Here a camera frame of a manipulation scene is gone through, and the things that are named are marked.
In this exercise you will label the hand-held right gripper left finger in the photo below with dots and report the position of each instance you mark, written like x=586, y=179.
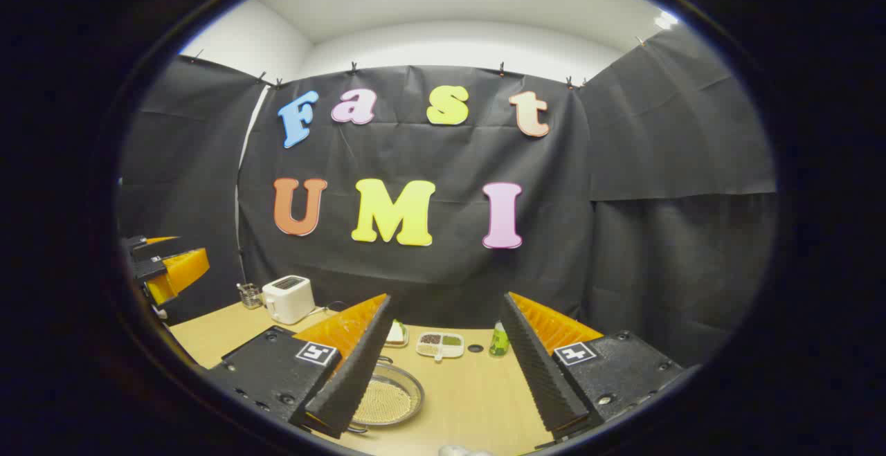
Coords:
x=360, y=373

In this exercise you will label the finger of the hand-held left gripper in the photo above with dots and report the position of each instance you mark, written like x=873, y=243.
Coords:
x=156, y=248
x=181, y=270

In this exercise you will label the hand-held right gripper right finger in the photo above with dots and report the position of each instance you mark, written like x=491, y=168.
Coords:
x=540, y=373

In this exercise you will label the pile of soybeans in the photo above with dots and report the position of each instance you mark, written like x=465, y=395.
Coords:
x=384, y=402

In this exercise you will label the pale sandwich plate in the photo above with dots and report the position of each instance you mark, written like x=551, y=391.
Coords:
x=396, y=342

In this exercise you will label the green drink bottle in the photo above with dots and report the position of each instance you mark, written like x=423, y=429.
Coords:
x=498, y=342

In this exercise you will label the sandwich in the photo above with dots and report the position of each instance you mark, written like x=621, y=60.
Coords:
x=396, y=332

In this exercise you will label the white divided dish with beans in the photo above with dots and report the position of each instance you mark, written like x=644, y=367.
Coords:
x=440, y=347

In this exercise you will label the white toaster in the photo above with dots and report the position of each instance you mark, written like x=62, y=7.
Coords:
x=287, y=300

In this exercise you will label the black backdrop cloth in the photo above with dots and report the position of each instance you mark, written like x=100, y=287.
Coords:
x=415, y=276

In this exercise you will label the row of black cloth clips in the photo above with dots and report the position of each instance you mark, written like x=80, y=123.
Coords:
x=354, y=67

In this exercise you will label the small ceiling light panel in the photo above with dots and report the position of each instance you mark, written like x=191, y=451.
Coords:
x=666, y=20

